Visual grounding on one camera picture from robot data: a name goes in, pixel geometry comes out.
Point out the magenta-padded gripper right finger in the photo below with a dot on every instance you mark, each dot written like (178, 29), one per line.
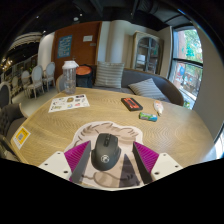
(163, 165)

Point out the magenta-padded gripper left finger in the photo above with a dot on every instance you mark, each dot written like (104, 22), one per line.
(56, 163)

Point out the black computer mouse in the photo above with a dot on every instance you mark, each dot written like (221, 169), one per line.
(106, 153)

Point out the beige cat-shaped mouse pad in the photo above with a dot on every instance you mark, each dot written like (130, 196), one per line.
(106, 128)

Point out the yellow square sticker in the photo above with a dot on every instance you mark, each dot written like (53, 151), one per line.
(21, 137)

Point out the green and white pack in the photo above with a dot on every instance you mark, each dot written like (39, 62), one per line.
(148, 116)

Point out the white sticker sheet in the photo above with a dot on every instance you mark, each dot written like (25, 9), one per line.
(68, 102)

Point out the grey tufted armchair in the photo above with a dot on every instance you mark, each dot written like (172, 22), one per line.
(10, 120)

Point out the black and orange box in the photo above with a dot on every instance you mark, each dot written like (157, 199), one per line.
(131, 104)

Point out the grey curved sofa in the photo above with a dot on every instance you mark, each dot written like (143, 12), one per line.
(170, 88)

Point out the striped square cushion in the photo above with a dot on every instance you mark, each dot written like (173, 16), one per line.
(146, 89)
(109, 75)

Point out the clear shaker bottle white lid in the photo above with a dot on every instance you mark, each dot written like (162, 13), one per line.
(70, 80)

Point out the group of grey dining chairs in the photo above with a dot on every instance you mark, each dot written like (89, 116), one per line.
(36, 78)

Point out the black and orange backpack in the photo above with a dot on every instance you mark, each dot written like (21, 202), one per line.
(84, 78)

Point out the black framed window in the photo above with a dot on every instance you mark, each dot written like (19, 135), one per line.
(186, 61)

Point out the arched glass-door cabinet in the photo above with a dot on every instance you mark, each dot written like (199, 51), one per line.
(146, 53)

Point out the brown wooden door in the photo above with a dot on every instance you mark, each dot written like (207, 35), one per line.
(80, 51)

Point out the blue poster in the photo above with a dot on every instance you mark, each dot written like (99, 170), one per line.
(64, 46)

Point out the small white sign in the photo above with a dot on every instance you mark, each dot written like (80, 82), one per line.
(87, 38)

